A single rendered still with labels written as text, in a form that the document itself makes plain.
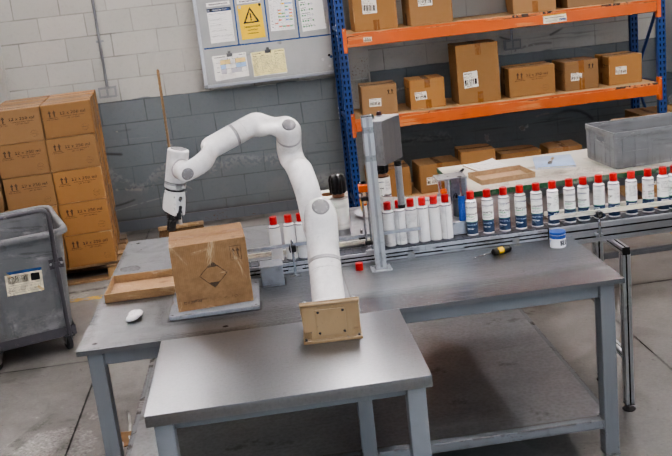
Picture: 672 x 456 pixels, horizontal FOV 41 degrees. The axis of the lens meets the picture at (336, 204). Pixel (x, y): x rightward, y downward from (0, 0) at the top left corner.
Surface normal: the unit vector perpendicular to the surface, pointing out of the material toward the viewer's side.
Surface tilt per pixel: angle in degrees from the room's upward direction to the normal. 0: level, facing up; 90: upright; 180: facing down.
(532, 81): 90
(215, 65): 89
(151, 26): 90
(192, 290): 90
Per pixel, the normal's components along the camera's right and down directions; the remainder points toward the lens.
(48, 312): 0.43, 0.24
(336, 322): 0.04, 0.24
